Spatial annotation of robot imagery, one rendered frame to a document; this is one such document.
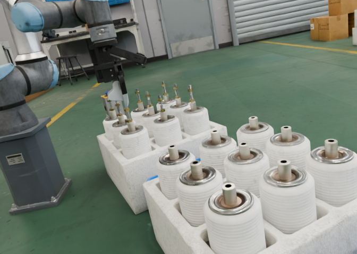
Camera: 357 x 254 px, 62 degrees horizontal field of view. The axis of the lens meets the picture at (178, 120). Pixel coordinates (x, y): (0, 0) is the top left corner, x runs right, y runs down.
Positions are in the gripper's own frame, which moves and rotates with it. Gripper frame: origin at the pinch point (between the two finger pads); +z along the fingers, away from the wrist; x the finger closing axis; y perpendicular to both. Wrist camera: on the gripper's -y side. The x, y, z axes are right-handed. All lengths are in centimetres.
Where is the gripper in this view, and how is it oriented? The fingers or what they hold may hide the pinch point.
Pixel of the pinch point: (127, 103)
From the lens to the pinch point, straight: 96.6
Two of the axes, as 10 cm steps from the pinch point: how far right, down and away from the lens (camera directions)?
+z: 1.9, 9.4, 2.9
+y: -9.5, 2.5, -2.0
